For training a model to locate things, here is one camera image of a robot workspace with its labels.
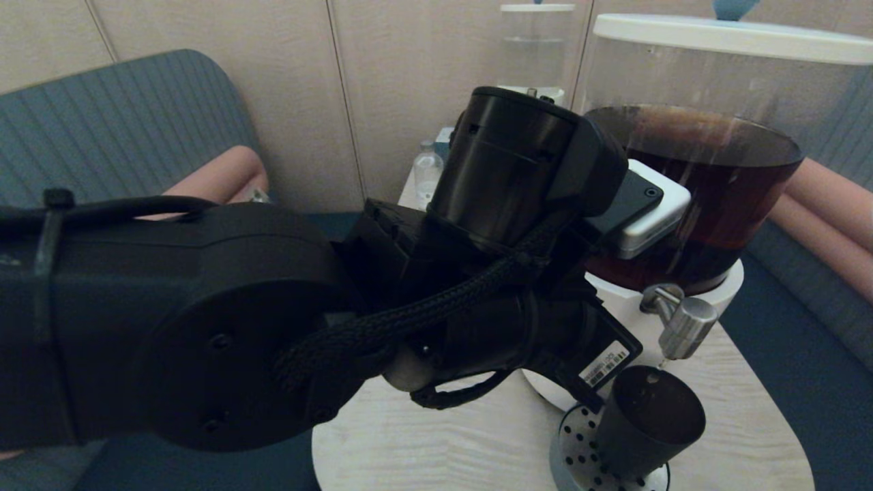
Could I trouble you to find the large metal dispenser tap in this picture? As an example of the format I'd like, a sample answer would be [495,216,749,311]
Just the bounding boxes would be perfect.
[640,283,719,361]

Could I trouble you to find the black tapered cup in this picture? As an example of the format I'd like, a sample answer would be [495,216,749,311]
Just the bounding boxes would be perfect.
[593,366,707,481]

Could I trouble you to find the large perforated drip tray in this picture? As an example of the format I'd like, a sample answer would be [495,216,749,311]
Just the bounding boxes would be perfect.
[549,402,670,491]

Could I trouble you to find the large dark tea dispenser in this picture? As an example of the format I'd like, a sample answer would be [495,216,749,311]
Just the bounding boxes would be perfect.
[522,34,868,410]

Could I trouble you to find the clear plastic bottle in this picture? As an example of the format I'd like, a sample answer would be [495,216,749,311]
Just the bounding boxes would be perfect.
[414,140,444,209]

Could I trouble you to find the dark blue seat cushion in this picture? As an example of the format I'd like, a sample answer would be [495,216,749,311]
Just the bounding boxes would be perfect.
[75,211,362,491]
[723,252,873,491]

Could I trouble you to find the small clear water dispenser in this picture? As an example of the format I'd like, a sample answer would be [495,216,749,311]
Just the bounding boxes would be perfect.
[500,10,574,106]

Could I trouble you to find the large white dispenser lid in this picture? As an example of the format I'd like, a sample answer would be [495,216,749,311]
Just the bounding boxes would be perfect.
[593,0,873,65]

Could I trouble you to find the small white dispenser lid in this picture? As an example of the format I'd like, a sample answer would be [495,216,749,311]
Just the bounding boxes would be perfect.
[499,0,576,13]

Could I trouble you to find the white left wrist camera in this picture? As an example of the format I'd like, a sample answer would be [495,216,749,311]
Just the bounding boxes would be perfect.
[587,159,692,260]

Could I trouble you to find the black cable tie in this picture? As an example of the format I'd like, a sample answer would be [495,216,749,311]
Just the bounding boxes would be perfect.
[33,189,79,445]

